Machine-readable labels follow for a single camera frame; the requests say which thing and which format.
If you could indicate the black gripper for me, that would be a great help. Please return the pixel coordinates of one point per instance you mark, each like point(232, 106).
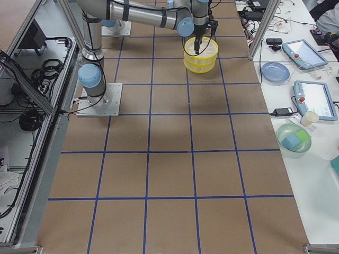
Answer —
point(198, 30)

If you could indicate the yellow steamer basket with cloth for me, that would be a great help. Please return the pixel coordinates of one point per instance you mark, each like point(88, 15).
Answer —
point(208, 50)

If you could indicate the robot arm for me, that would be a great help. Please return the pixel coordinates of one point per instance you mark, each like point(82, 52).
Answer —
point(186, 17)

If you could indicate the yellow bamboo steamer basket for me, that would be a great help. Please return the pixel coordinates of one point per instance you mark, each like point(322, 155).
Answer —
point(199, 68)

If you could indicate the black webcam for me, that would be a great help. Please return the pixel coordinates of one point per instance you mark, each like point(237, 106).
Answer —
point(274, 43)

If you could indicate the blue round plate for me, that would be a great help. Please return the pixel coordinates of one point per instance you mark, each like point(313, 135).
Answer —
point(275, 72)

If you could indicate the teach pendant far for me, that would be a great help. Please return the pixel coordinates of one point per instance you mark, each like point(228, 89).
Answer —
point(303, 54)

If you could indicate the teach pendant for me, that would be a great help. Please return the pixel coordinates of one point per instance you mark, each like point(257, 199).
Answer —
point(303, 54)
point(315, 97)

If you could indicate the black power adapter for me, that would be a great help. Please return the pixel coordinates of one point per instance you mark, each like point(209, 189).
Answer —
point(286, 111)

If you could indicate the teach pendant near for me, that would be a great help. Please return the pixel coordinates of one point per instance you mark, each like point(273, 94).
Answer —
point(315, 97)

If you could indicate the white paper cup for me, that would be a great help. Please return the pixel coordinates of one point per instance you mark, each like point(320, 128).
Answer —
point(309, 118)

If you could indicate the green bowl with sponges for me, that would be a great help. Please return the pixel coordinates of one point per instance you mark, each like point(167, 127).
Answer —
point(294, 138)

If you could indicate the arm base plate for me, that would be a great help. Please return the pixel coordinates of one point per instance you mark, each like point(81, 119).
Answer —
point(116, 28)
point(109, 105)

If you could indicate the aluminium frame post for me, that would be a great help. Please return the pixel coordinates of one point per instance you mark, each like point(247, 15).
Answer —
point(266, 19)

